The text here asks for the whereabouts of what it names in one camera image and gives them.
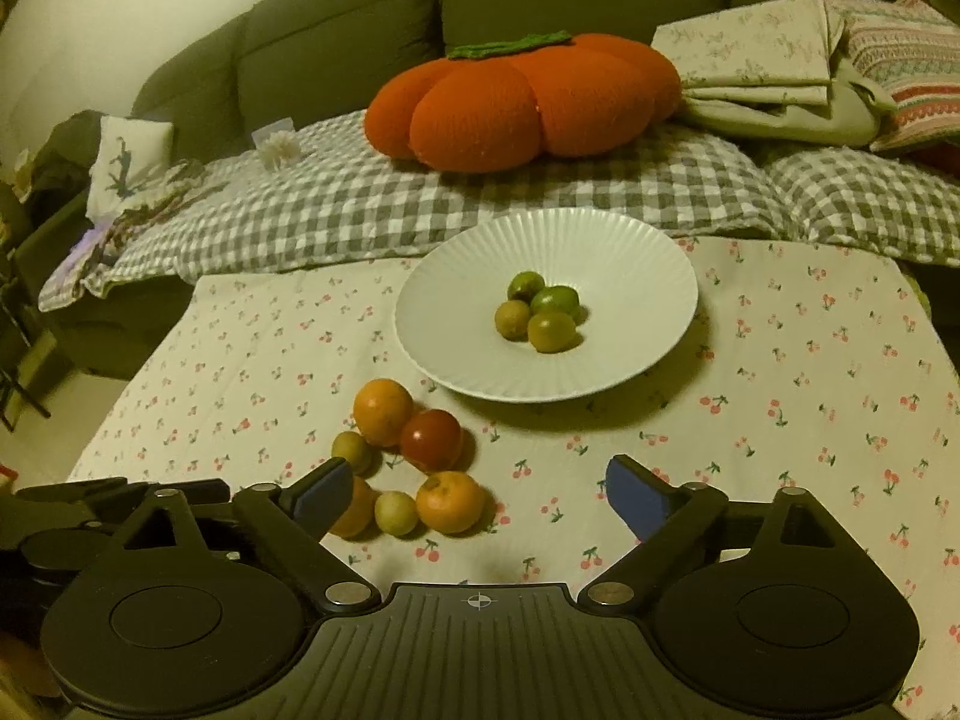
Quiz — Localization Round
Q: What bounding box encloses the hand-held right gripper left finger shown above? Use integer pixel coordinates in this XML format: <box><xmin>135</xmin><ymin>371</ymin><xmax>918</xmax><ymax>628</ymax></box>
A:
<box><xmin>105</xmin><ymin>457</ymin><xmax>383</xmax><ymax>613</ymax></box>

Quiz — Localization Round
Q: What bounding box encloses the beige cloth bundle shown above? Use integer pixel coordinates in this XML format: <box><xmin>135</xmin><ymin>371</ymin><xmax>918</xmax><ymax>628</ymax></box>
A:
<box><xmin>679</xmin><ymin>52</ymin><xmax>899</xmax><ymax>149</ymax></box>

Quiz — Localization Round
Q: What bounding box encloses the white ribbed plate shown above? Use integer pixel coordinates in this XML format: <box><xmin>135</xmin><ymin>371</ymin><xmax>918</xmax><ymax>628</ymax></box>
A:
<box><xmin>394</xmin><ymin>211</ymin><xmax>700</xmax><ymax>404</ymax></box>

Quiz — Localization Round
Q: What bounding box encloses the grey green sofa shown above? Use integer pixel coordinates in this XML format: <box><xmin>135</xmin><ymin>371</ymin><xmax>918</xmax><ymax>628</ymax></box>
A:
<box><xmin>131</xmin><ymin>0</ymin><xmax>960</xmax><ymax>160</ymax></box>

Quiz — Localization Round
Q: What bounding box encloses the small pale green jujube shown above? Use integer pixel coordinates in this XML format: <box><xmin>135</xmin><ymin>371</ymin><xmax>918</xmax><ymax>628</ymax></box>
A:
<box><xmin>374</xmin><ymin>491</ymin><xmax>418</xmax><ymax>537</ymax></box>
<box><xmin>331</xmin><ymin>431</ymin><xmax>374</xmax><ymax>474</ymax></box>

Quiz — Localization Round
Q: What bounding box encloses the purple floral cloth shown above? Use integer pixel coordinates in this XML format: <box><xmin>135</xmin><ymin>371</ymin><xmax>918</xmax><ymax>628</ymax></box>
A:
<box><xmin>79</xmin><ymin>165</ymin><xmax>226</xmax><ymax>271</ymax></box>

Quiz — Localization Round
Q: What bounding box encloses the orange persimmon shaped cushion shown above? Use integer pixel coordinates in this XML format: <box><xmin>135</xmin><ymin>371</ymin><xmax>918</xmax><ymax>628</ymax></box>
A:
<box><xmin>364</xmin><ymin>31</ymin><xmax>682</xmax><ymax>172</ymax></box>

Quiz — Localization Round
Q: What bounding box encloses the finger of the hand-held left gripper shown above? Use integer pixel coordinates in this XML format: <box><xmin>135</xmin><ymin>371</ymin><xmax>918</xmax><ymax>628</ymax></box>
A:
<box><xmin>13</xmin><ymin>477</ymin><xmax>232</xmax><ymax>527</ymax></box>

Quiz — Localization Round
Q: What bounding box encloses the striped knit pillow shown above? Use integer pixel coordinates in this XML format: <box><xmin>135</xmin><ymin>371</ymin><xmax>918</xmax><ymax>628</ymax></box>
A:
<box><xmin>799</xmin><ymin>0</ymin><xmax>960</xmax><ymax>155</ymax></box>

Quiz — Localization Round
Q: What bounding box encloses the dark chair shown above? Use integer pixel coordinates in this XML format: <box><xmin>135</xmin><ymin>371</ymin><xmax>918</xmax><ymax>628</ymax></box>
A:
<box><xmin>0</xmin><ymin>127</ymin><xmax>102</xmax><ymax>436</ymax></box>

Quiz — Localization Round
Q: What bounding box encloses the orange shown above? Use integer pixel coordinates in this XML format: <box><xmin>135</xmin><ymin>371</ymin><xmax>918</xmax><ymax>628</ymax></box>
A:
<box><xmin>327</xmin><ymin>475</ymin><xmax>378</xmax><ymax>539</ymax></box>
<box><xmin>353</xmin><ymin>379</ymin><xmax>415</xmax><ymax>448</ymax></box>
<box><xmin>415</xmin><ymin>470</ymin><xmax>486</xmax><ymax>535</ymax></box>

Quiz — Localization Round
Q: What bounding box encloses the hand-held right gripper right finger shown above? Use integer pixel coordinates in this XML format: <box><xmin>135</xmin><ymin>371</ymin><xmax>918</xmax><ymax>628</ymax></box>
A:
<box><xmin>576</xmin><ymin>454</ymin><xmax>847</xmax><ymax>610</ymax></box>

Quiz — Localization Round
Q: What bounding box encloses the small brownish green jujube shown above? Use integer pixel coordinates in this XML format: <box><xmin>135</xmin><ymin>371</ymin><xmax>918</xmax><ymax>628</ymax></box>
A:
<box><xmin>494</xmin><ymin>299</ymin><xmax>533</xmax><ymax>339</ymax></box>
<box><xmin>526</xmin><ymin>310</ymin><xmax>578</xmax><ymax>354</ymax></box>

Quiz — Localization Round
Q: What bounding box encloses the small white embroidered pillow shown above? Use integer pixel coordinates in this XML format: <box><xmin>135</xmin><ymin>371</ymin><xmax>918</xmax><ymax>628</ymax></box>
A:
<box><xmin>86</xmin><ymin>114</ymin><xmax>175</xmax><ymax>220</ymax></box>

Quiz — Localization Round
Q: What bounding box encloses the folded floral bed sheet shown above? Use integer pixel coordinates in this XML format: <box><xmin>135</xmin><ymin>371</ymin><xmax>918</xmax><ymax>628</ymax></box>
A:
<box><xmin>651</xmin><ymin>0</ymin><xmax>848</xmax><ymax>107</ymax></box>

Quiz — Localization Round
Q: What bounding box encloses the red tomato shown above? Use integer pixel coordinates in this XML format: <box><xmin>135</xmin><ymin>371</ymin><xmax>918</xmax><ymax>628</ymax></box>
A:
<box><xmin>399</xmin><ymin>409</ymin><xmax>464</xmax><ymax>473</ymax></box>

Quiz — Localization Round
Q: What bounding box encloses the grey checked blanket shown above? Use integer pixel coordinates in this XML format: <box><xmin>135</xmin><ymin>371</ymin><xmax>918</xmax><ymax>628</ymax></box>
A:
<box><xmin>37</xmin><ymin>111</ymin><xmax>960</xmax><ymax>312</ymax></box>

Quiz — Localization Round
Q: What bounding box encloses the cherry print tablecloth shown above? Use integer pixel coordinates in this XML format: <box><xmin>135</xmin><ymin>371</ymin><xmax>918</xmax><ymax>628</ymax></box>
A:
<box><xmin>67</xmin><ymin>236</ymin><xmax>960</xmax><ymax>720</ymax></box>

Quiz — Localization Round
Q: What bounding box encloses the white flower ornament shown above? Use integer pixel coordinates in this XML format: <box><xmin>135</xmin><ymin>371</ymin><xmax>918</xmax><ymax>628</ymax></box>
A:
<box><xmin>253</xmin><ymin>118</ymin><xmax>302</xmax><ymax>167</ymax></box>

